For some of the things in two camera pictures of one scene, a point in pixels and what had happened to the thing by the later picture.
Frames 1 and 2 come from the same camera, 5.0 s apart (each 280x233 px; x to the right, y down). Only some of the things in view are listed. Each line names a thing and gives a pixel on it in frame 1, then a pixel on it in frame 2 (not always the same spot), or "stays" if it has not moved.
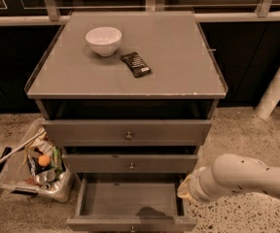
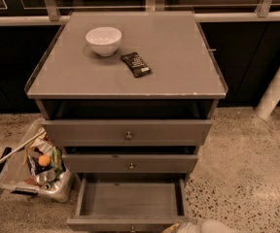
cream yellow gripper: x=195 y=184 to x=215 y=227
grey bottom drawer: x=130 y=203 stays
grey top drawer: x=126 y=133 stays
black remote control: x=135 y=64 stays
